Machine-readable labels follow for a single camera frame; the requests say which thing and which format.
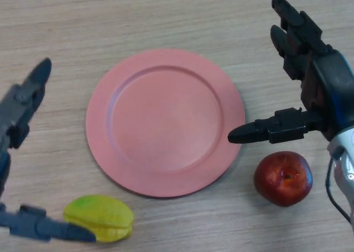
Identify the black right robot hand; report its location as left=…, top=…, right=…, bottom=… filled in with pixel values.
left=227, top=0, right=354, bottom=145

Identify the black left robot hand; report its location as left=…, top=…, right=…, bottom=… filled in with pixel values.
left=0, top=57, right=97, bottom=243

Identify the yellow green starfruit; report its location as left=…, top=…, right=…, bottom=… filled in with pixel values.
left=63, top=194, right=135, bottom=244

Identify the pink round plate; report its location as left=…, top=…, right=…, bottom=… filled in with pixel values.
left=85, top=48, right=246, bottom=200

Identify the red apple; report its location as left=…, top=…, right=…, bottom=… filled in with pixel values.
left=253, top=151, right=314, bottom=207

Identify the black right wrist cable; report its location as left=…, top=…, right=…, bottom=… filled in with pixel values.
left=325, top=148, right=352, bottom=224

